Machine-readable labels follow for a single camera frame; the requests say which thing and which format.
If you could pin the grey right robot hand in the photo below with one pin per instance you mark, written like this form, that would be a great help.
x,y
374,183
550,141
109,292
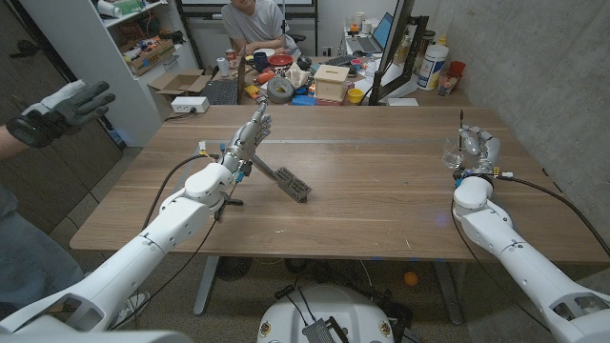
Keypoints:
x,y
487,147

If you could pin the operator black gloved hand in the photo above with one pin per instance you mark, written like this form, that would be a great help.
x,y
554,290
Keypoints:
x,y
57,114

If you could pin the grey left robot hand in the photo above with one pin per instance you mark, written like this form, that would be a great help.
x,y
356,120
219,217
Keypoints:
x,y
247,138

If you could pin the thin black pen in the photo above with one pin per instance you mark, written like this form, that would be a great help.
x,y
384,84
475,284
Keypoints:
x,y
461,119

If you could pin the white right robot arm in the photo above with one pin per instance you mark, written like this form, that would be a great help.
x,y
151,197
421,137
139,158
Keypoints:
x,y
514,248

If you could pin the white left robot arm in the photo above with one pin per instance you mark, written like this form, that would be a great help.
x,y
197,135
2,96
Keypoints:
x,y
181,219

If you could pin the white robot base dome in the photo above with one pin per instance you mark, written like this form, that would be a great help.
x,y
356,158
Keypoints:
x,y
329,309

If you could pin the operator bare forearm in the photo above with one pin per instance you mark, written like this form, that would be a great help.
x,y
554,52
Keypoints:
x,y
8,142

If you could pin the clear glass cup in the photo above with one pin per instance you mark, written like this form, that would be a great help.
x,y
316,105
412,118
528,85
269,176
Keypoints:
x,y
450,157

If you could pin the orange hand tool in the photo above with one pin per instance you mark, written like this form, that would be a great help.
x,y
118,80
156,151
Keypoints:
x,y
264,77

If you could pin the grey bristle brush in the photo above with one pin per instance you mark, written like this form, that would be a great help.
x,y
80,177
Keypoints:
x,y
293,185

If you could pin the red cup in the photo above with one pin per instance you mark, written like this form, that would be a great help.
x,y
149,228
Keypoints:
x,y
457,68

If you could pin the yellow cup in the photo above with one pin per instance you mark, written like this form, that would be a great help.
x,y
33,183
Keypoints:
x,y
355,96

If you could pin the black open laptop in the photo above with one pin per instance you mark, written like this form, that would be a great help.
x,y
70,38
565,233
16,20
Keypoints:
x,y
221,93

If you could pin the white power strip box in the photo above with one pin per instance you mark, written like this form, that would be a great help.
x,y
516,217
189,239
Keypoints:
x,y
189,105

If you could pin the glass with small items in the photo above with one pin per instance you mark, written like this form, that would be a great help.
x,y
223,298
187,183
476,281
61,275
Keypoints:
x,y
448,85

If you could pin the white can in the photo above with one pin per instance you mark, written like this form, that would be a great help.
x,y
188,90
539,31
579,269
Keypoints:
x,y
222,66

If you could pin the dark blue mug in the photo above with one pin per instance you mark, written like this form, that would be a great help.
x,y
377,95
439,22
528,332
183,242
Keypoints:
x,y
260,62

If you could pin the beige crumpled cloth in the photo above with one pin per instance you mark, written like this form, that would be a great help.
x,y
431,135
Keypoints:
x,y
296,76

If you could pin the white shelf unit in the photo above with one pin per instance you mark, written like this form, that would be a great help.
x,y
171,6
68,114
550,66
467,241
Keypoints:
x,y
119,62

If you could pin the red soda can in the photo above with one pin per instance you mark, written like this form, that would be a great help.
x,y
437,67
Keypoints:
x,y
231,58

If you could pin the red bowl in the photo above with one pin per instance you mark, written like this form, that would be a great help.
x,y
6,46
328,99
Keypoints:
x,y
281,60

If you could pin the open cardboard box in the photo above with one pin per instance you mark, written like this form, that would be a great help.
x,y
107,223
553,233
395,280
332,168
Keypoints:
x,y
178,83

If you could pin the white canister blue label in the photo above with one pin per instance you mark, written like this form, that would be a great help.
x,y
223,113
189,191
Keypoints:
x,y
431,66

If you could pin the wooden box with slot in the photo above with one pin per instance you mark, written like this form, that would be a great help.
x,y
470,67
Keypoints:
x,y
330,83

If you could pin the cardboard box of clutter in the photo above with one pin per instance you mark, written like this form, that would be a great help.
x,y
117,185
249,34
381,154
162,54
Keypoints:
x,y
150,57

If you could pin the seated person grey shirt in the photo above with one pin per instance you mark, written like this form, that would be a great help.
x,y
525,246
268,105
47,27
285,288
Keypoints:
x,y
257,24

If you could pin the thin pole with black grips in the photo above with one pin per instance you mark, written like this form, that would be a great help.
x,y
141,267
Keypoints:
x,y
283,24

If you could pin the black keyboard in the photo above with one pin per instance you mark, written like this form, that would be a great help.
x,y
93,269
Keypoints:
x,y
340,60

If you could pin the black floor fan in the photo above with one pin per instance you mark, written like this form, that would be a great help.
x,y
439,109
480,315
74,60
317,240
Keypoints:
x,y
233,268

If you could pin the clear water bottle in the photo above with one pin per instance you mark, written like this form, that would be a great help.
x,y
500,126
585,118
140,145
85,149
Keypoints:
x,y
371,70

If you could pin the black monitor on stand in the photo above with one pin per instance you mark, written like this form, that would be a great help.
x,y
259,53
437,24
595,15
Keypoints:
x,y
395,38

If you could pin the grey table leg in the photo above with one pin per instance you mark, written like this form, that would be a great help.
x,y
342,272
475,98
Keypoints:
x,y
206,286
449,293

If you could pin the orange ball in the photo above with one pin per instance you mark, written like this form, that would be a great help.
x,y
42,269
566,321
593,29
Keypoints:
x,y
411,278

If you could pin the silver laptop blue screen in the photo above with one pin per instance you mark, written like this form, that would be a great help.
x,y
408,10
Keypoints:
x,y
369,44

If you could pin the operator grey clothed body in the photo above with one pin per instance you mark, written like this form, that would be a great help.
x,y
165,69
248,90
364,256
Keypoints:
x,y
28,267

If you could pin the grey duct tape roll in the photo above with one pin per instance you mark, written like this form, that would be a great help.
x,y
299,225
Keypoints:
x,y
272,93

